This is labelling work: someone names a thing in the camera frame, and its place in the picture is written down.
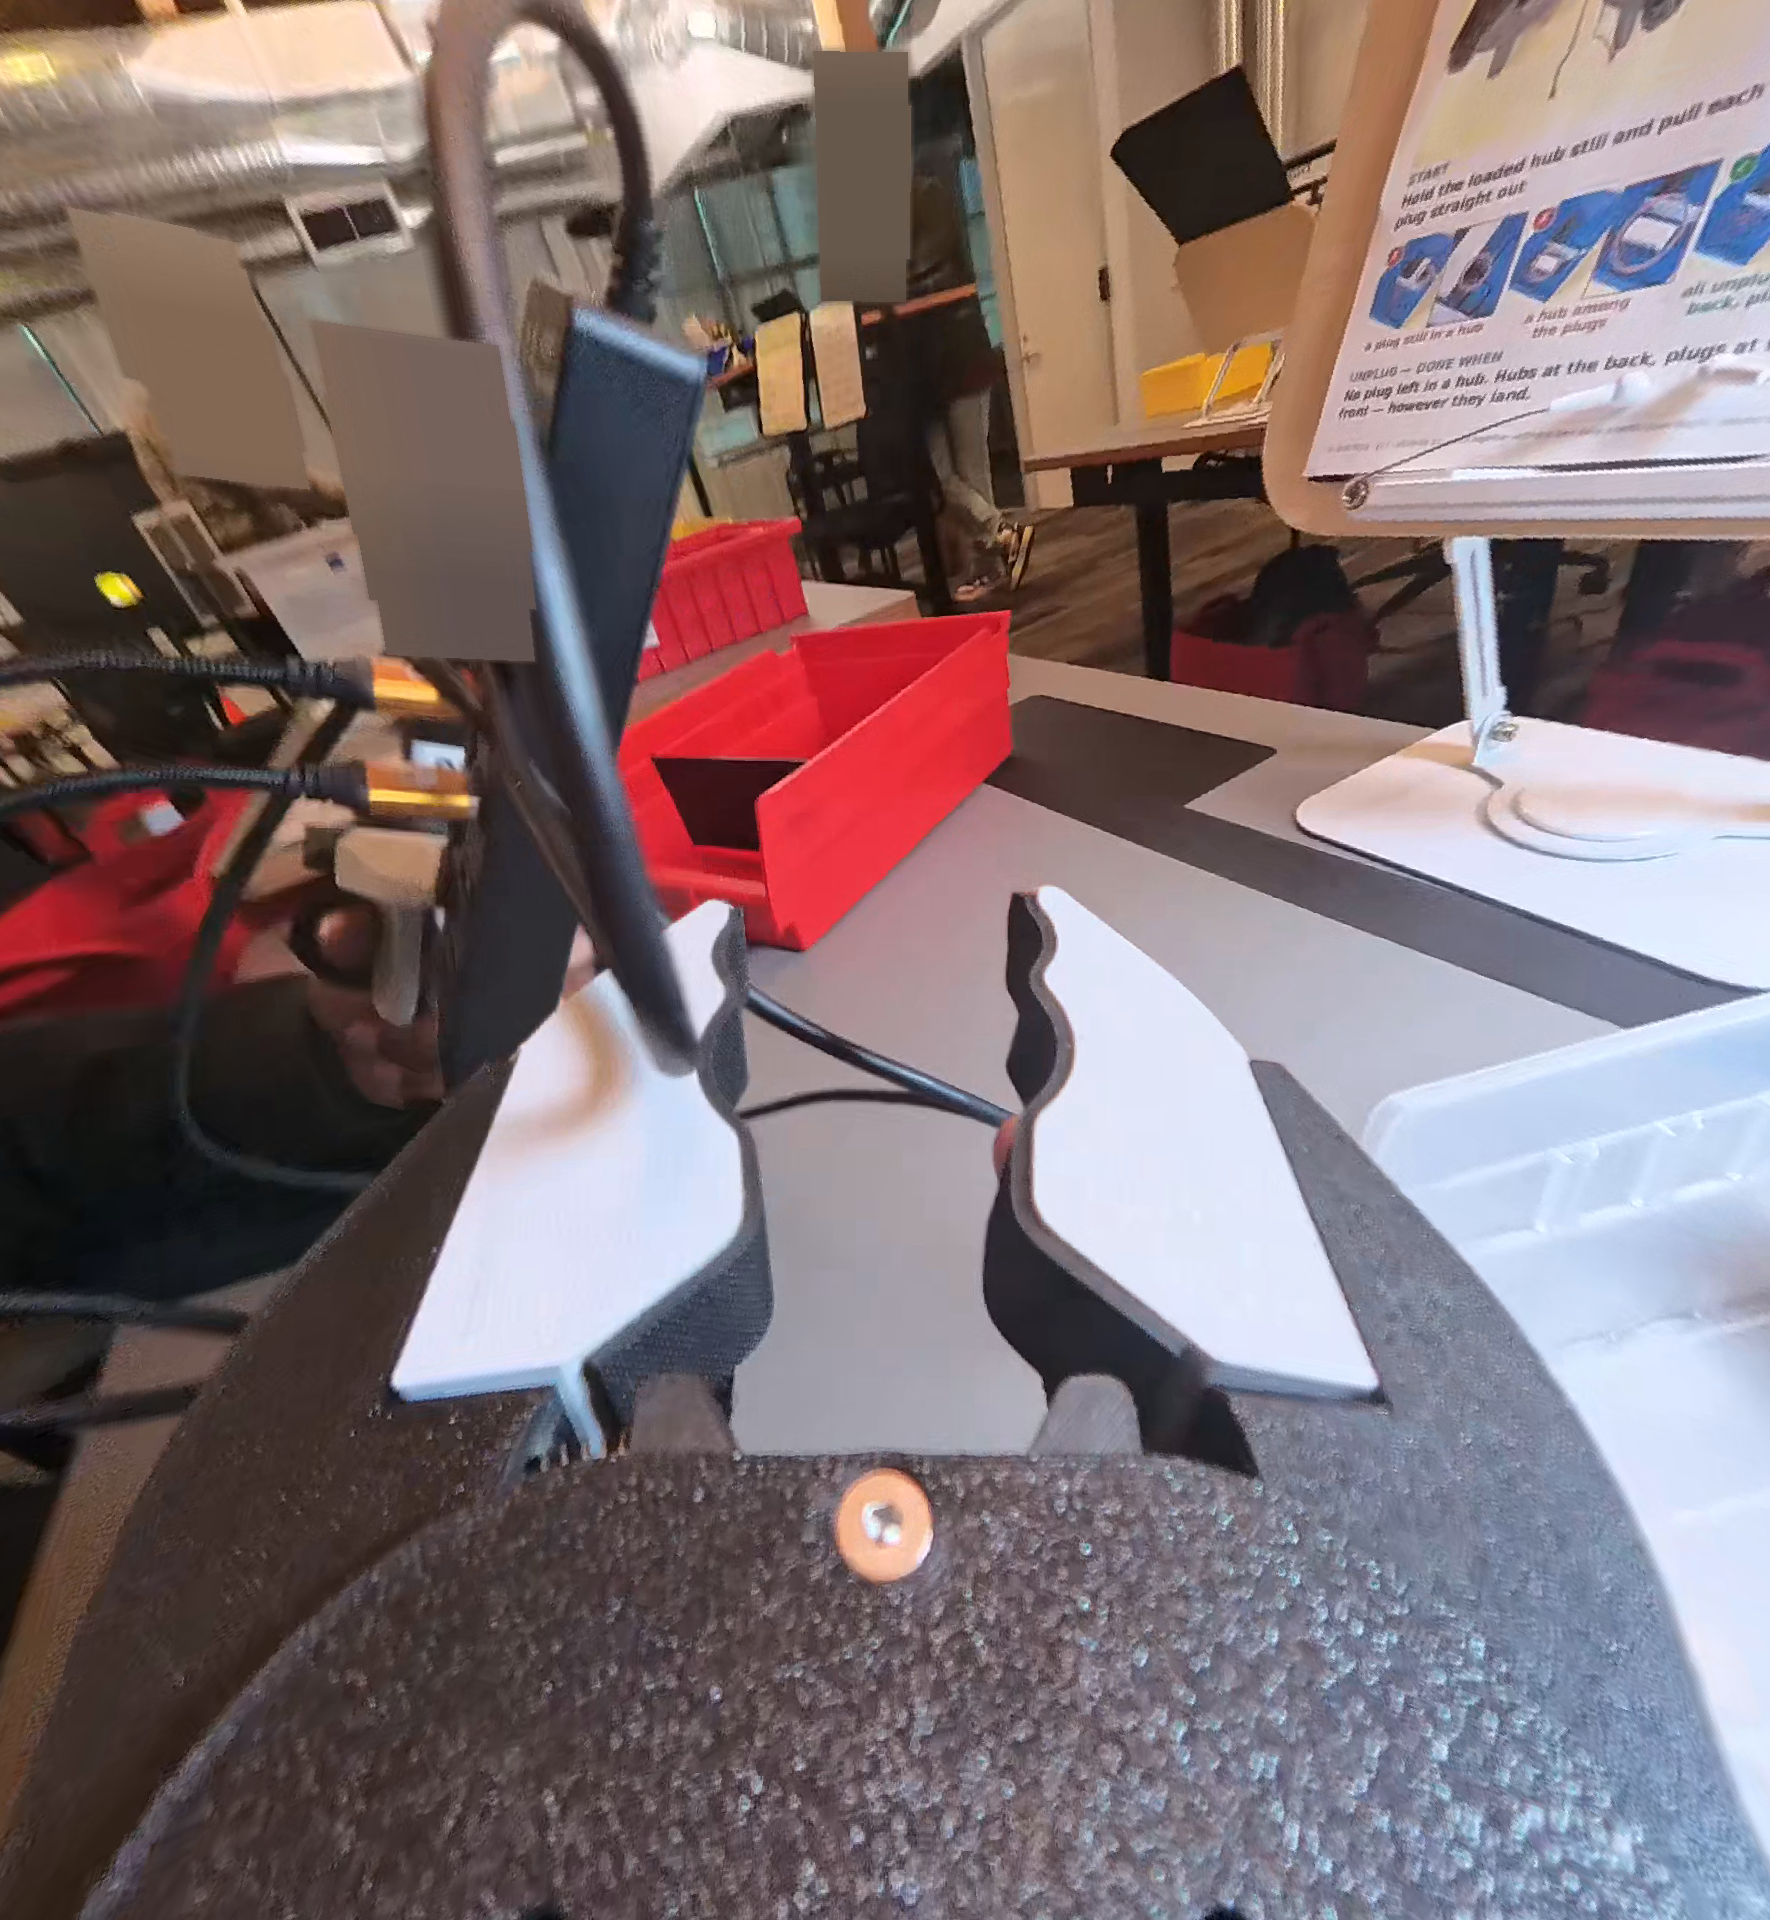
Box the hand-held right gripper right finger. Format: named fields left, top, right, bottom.
left=981, top=885, right=1385, bottom=1480

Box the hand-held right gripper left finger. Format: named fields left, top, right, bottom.
left=390, top=900, right=778, bottom=1457

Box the gold plug usb cable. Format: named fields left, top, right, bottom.
left=0, top=757, right=482, bottom=841

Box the thin black usb cable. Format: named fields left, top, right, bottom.
left=735, top=983, right=1013, bottom=1130

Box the clear plastic bin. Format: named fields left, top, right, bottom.
left=1362, top=983, right=1770, bottom=1920

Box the red plastic bin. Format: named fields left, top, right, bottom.
left=619, top=607, right=1013, bottom=952

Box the black usb hub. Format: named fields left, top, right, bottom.
left=439, top=308, right=709, bottom=1085

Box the black hub cable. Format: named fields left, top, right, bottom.
left=425, top=0, right=709, bottom=1075

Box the person's left hand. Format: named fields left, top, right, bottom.
left=309, top=974, right=453, bottom=1108

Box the black divider card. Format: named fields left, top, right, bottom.
left=652, top=754, right=804, bottom=854

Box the white document stand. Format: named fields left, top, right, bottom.
left=1260, top=0, right=1770, bottom=910

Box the black desk mat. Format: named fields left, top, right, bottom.
left=983, top=693, right=1751, bottom=1030

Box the stack of red bins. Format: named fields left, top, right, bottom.
left=637, top=518, right=813, bottom=681

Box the red bag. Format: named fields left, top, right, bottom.
left=1583, top=570, right=1770, bottom=766
left=1171, top=591, right=1374, bottom=713

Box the background document stand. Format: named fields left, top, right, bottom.
left=752, top=312, right=813, bottom=440
left=807, top=300, right=870, bottom=428

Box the wooden background table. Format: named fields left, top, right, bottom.
left=1020, top=411, right=1277, bottom=684

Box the yellow bin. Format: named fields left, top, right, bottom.
left=1139, top=349, right=1285, bottom=421

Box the instruction sheet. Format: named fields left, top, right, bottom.
left=1305, top=0, right=1770, bottom=481

